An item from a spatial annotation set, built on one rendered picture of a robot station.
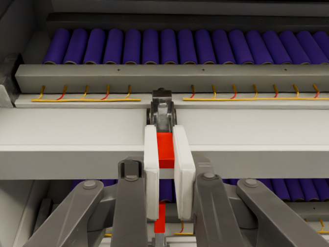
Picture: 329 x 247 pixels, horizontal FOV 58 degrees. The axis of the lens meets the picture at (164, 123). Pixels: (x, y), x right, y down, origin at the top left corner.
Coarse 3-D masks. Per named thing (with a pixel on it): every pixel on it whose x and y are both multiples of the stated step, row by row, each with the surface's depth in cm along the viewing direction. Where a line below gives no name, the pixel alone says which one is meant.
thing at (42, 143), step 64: (64, 0) 35; (128, 0) 35; (192, 0) 36; (0, 64) 29; (0, 128) 26; (64, 128) 26; (128, 128) 27; (192, 128) 27; (256, 128) 27; (320, 128) 27
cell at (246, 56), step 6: (234, 30) 35; (240, 30) 35; (228, 36) 36; (234, 36) 34; (240, 36) 34; (234, 42) 34; (240, 42) 33; (246, 42) 34; (234, 48) 33; (240, 48) 33; (246, 48) 33; (234, 54) 33; (240, 54) 32; (246, 54) 32; (240, 60) 31; (246, 60) 31; (252, 60) 31
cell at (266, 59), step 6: (252, 30) 35; (246, 36) 35; (252, 36) 34; (258, 36) 34; (252, 42) 34; (258, 42) 33; (252, 48) 33; (258, 48) 33; (264, 48) 33; (252, 54) 33; (258, 54) 32; (264, 54) 32; (258, 60) 32; (264, 60) 31; (270, 60) 31
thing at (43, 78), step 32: (32, 64) 29; (64, 64) 29; (96, 64) 29; (128, 64) 29; (160, 64) 29; (192, 64) 29; (224, 64) 30; (256, 64) 30; (288, 64) 30; (320, 64) 30; (128, 96) 28; (192, 96) 28; (256, 96) 29
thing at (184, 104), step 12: (192, 108) 29; (204, 108) 29; (216, 108) 29; (228, 108) 29; (240, 108) 29; (252, 108) 29; (264, 108) 29; (276, 108) 29; (288, 108) 29; (300, 108) 29; (312, 108) 29; (324, 108) 29
